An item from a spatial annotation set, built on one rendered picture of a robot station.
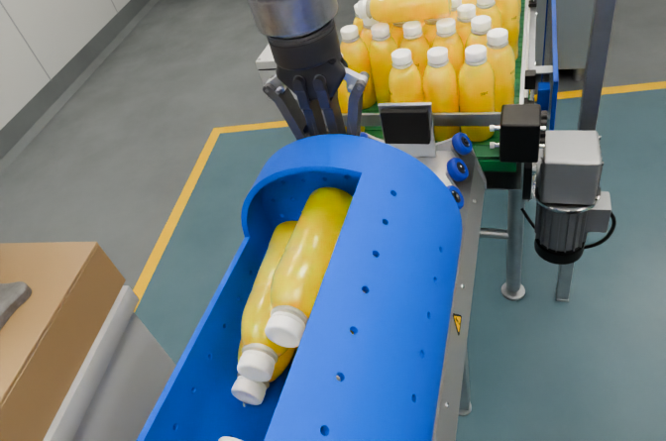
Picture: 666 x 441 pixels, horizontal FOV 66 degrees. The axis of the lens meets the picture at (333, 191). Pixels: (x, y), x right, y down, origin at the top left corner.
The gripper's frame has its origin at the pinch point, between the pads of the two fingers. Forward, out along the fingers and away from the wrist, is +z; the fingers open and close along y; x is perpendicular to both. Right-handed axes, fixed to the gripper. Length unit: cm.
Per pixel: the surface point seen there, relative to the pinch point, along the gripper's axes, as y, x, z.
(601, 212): -40, -40, 46
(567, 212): -33, -36, 43
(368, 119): 8.0, -37.6, 19.3
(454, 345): -14.7, 7.4, 28.1
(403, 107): -1.9, -30.3, 11.4
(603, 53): -39, -67, 22
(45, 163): 255, -129, 116
